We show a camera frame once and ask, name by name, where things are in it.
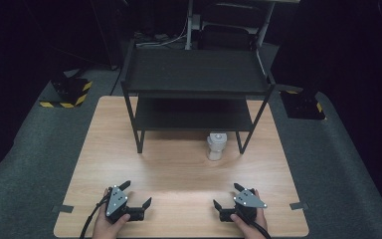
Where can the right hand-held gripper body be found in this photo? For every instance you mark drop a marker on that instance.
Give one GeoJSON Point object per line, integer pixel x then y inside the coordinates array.
{"type": "Point", "coordinates": [248, 200]}

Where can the person's left hand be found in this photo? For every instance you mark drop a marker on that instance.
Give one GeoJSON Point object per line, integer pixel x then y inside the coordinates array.
{"type": "Point", "coordinates": [107, 227]}

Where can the grey tape strip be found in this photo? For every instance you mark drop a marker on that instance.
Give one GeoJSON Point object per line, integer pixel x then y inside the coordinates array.
{"type": "Point", "coordinates": [63, 208]}
{"type": "Point", "coordinates": [299, 205]}

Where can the black two-tier metal shelf rack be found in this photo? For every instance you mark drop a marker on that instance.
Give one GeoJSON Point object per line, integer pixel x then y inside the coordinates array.
{"type": "Point", "coordinates": [195, 71]}

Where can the person's right hand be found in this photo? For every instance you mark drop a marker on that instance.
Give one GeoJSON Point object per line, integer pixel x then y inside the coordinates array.
{"type": "Point", "coordinates": [252, 227]}

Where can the white metal desk frame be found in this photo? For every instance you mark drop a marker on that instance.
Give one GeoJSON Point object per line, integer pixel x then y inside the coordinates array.
{"type": "Point", "coordinates": [188, 33]}

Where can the black chair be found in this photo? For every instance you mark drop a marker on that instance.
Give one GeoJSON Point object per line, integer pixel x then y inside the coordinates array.
{"type": "Point", "coordinates": [227, 36]}

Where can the small white plastic bottle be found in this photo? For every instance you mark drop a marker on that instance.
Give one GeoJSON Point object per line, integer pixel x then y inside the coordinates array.
{"type": "Point", "coordinates": [217, 146]}

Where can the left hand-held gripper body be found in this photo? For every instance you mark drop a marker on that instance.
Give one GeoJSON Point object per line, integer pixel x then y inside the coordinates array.
{"type": "Point", "coordinates": [116, 201]}

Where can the black stand base yellow stripes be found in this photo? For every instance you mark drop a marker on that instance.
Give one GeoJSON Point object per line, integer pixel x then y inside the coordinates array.
{"type": "Point", "coordinates": [304, 105]}
{"type": "Point", "coordinates": [69, 93]}

